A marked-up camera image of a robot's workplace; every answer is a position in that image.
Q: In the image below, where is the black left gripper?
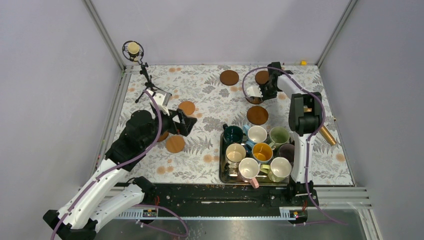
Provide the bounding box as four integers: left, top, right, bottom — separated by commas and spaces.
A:
142, 105, 197, 149

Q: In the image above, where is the light brown coaster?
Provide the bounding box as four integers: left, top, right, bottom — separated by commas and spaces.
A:
178, 101, 196, 116

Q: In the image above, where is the orange brown coaster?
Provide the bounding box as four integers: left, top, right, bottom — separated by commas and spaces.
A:
157, 131, 169, 142

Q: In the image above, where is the reddish brown coaster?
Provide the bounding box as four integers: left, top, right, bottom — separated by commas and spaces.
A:
246, 105, 269, 125

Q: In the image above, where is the light wooden coaster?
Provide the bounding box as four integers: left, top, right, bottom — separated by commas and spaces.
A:
165, 135, 185, 154

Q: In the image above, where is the scratched dark brown coaster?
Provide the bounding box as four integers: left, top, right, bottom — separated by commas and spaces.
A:
246, 96, 264, 105

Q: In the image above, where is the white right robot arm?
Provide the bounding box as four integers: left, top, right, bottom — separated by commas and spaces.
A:
242, 62, 326, 207

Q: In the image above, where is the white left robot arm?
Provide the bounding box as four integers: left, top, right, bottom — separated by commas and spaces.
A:
43, 109, 198, 240

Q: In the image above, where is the floral tablecloth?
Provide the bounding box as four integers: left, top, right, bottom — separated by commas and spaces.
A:
118, 64, 355, 186

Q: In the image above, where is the light blue mug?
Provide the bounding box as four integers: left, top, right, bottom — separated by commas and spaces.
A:
242, 125, 268, 148

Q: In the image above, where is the dark green mug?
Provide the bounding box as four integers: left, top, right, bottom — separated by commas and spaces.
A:
222, 123, 244, 145

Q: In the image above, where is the light green mug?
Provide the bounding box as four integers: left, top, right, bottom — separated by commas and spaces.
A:
267, 126, 290, 150

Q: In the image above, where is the blue mug yellow inside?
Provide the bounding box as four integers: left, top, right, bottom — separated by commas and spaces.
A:
244, 141, 274, 164

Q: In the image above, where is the purple grey mug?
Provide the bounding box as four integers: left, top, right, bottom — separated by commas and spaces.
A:
278, 143, 295, 164

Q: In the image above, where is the metal tray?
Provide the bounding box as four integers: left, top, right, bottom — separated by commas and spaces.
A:
218, 133, 290, 187

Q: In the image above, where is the pink mug white inside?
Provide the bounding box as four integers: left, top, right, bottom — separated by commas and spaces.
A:
238, 157, 260, 189

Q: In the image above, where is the green mug white inside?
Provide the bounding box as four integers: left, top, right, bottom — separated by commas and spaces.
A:
259, 157, 292, 183

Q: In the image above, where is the gold microphone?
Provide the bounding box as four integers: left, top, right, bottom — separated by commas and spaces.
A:
303, 105, 337, 147

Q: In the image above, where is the studio microphone on stand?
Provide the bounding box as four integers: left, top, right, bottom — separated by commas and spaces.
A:
121, 40, 144, 63

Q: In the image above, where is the cream mug black handle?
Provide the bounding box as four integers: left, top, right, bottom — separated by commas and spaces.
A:
224, 143, 247, 168

